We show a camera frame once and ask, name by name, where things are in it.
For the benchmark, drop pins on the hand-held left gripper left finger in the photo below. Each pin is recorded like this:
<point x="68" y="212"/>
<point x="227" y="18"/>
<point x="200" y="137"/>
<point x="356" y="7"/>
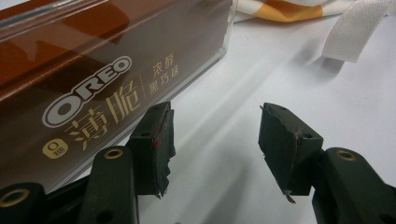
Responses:
<point x="152" y="149"/>

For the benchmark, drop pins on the clear plastic container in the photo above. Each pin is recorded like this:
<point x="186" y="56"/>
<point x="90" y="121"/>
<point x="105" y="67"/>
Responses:
<point x="231" y="28"/>

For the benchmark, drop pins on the white table mat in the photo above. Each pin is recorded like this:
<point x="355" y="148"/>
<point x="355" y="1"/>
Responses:
<point x="249" y="77"/>

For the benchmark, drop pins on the brown cookie box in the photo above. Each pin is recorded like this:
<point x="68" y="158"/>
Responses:
<point x="93" y="46"/>

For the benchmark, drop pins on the white canvas tote bag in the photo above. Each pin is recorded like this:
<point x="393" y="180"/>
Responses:
<point x="351" y="31"/>

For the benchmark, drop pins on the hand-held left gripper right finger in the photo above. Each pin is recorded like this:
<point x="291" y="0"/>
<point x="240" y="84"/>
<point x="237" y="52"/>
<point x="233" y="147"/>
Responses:
<point x="280" y="149"/>

